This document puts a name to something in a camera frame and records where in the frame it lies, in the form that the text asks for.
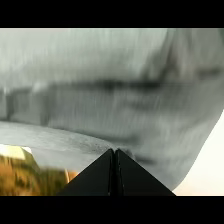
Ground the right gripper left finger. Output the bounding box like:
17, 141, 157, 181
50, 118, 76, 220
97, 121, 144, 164
57, 148, 116, 197

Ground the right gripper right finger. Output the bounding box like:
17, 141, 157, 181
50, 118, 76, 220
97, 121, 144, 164
115, 148, 177, 197

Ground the grey garment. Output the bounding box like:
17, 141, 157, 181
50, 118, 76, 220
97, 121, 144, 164
0, 28, 224, 192

